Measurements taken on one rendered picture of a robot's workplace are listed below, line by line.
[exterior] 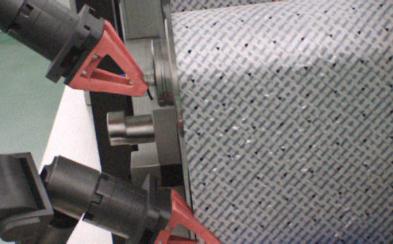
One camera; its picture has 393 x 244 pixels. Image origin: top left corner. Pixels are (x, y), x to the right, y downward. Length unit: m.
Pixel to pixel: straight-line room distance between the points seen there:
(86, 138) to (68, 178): 0.87
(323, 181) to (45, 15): 0.34
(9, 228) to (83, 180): 0.10
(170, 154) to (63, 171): 0.14
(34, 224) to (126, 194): 0.11
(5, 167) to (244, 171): 0.25
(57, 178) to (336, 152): 0.30
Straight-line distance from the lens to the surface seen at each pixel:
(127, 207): 0.89
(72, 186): 0.89
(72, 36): 0.84
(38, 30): 0.87
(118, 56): 0.87
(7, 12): 0.87
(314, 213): 0.94
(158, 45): 0.90
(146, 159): 0.99
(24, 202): 0.85
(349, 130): 0.91
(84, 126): 1.83
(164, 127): 0.96
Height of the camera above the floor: 1.52
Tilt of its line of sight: 20 degrees down
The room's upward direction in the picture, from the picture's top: 6 degrees counter-clockwise
